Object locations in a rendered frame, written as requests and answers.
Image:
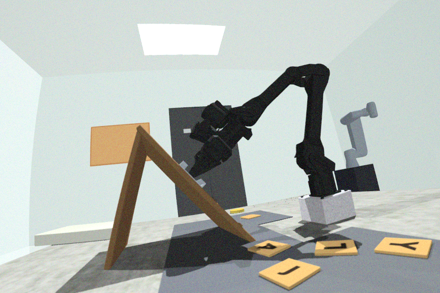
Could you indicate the yellow flat disc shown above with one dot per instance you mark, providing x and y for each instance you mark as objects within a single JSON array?
[{"x": 237, "y": 210}]

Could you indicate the tan letter tile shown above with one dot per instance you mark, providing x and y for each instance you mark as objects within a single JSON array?
[
  {"x": 338, "y": 247},
  {"x": 289, "y": 273},
  {"x": 250, "y": 216},
  {"x": 404, "y": 247},
  {"x": 269, "y": 248}
]

